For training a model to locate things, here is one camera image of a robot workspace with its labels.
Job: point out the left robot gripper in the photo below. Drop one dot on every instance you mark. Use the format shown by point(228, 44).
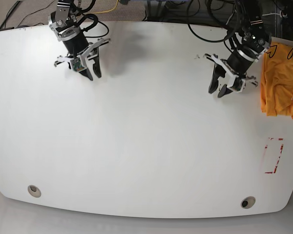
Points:
point(246, 52)

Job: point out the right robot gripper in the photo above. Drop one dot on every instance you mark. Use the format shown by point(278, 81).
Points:
point(70, 32)

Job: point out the orange yellow t-shirt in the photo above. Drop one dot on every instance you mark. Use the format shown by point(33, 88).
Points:
point(276, 84)

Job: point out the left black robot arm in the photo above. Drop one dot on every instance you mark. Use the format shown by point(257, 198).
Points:
point(249, 18)

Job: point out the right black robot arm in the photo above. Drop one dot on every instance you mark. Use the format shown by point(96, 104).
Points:
point(65, 7)

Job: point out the red tape rectangle marking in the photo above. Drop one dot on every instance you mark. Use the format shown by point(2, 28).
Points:
point(272, 155)

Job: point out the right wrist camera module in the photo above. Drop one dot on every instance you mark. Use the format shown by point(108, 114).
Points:
point(76, 65)

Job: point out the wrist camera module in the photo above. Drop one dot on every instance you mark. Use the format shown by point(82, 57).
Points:
point(76, 65)
point(236, 84)

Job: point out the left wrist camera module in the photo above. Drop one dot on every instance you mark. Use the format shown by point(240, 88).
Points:
point(236, 84)

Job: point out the right table cable grommet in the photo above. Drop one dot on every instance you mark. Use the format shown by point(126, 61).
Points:
point(248, 202)

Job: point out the table cable grommet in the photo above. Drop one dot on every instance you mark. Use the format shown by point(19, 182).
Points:
point(34, 191)
point(248, 202)

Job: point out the left table cable grommet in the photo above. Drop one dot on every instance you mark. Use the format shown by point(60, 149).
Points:
point(34, 191)

